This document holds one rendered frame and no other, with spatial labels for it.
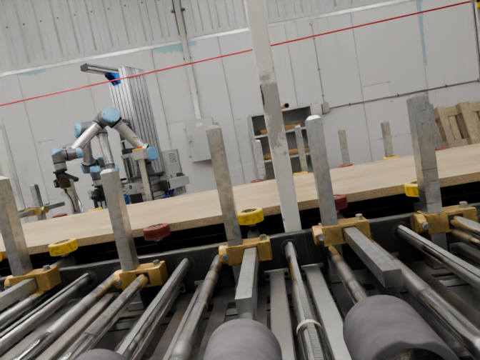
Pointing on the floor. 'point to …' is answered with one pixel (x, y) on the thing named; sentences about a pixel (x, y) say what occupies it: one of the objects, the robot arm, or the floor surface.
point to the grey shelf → (255, 123)
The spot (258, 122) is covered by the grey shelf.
